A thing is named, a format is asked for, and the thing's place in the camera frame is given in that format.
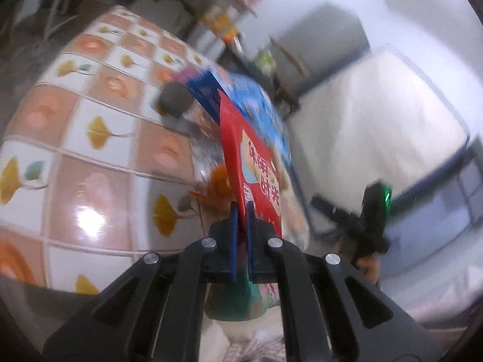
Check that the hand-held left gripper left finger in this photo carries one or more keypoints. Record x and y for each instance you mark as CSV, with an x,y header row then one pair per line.
x,y
234,245

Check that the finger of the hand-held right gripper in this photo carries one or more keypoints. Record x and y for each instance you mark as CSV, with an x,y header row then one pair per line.
x,y
334,213

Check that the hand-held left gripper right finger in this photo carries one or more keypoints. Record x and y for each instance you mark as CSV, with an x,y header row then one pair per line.
x,y
250,245

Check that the red snack packet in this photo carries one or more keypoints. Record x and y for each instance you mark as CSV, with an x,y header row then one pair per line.
x,y
234,139

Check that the blue plastic wrapper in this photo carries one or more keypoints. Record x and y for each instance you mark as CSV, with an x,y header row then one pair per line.
x,y
256,101

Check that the blue toothpaste box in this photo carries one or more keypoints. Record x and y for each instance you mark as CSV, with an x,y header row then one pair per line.
x,y
203,90

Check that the person's right hand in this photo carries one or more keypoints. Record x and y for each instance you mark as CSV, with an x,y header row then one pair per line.
x,y
369,267

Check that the white mattress with blue edge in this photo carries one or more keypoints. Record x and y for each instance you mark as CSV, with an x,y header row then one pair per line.
x,y
377,128

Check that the clear crinkled plastic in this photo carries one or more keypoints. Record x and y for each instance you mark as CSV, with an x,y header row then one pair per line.
x,y
205,154

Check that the grey cabinet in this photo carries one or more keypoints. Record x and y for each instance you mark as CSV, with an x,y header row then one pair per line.
x,y
468,184

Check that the dark grey round lump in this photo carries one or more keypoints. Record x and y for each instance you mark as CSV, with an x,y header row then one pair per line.
x,y
175,100

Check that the white green packets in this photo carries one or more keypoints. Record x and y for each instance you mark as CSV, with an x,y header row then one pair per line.
x,y
264,60

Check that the yellow plastic bag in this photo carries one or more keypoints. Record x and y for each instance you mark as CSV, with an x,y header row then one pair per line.
x,y
220,20

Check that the white metal frame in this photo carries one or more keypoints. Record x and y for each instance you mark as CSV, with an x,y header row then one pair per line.
x,y
56,11

